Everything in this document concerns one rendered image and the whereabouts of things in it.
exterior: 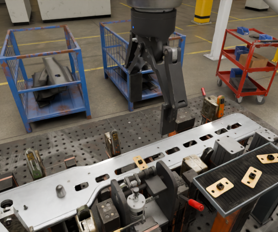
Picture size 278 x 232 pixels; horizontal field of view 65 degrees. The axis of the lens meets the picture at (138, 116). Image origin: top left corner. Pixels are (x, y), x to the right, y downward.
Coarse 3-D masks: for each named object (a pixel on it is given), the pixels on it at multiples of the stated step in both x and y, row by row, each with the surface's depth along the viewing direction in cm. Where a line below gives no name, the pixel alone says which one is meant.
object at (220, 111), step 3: (219, 96) 123; (222, 96) 122; (219, 99) 122; (222, 99) 122; (219, 102) 123; (222, 102) 123; (219, 105) 124; (222, 105) 125; (219, 108) 125; (222, 108) 126; (219, 111) 125; (222, 111) 127; (219, 114) 126; (222, 114) 127
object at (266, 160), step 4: (260, 156) 77; (264, 156) 77; (268, 156) 76; (272, 156) 76; (276, 156) 77; (260, 160) 76; (264, 160) 76; (268, 160) 76; (272, 160) 76; (276, 160) 76
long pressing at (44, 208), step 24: (216, 120) 123; (240, 120) 122; (168, 144) 106; (72, 168) 94; (96, 168) 94; (24, 192) 84; (48, 192) 84; (72, 192) 84; (96, 192) 84; (24, 216) 76; (48, 216) 76; (72, 216) 77
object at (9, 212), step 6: (0, 204) 56; (6, 204) 57; (6, 210) 56; (12, 210) 55; (0, 216) 54; (6, 216) 54; (12, 216) 55; (18, 216) 58; (0, 222) 54; (6, 222) 54; (12, 222) 57; (18, 222) 58; (24, 222) 62; (6, 228) 57; (12, 228) 58; (18, 228) 60; (24, 228) 61
